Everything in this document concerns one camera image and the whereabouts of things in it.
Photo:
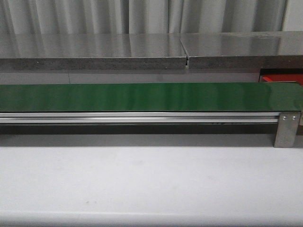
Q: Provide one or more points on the grey pleated curtain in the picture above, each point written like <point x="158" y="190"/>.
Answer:
<point x="140" y="16"/>

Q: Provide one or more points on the left grey stone counter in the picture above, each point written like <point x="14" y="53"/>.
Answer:
<point x="91" y="52"/>

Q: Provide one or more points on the steel conveyor support bracket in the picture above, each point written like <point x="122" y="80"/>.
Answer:
<point x="287" y="128"/>

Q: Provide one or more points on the grey stone counter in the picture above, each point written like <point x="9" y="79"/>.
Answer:
<point x="248" y="50"/>
<point x="91" y="52"/>

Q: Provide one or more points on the aluminium conveyor side rail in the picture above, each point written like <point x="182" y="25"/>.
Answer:
<point x="139" y="117"/>

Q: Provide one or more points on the green conveyor belt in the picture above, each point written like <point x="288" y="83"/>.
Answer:
<point x="136" y="97"/>

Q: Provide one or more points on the red plastic bin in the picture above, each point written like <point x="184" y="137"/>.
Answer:
<point x="298" y="78"/>

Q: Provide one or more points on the right grey stone counter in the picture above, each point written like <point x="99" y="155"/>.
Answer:
<point x="248" y="50"/>

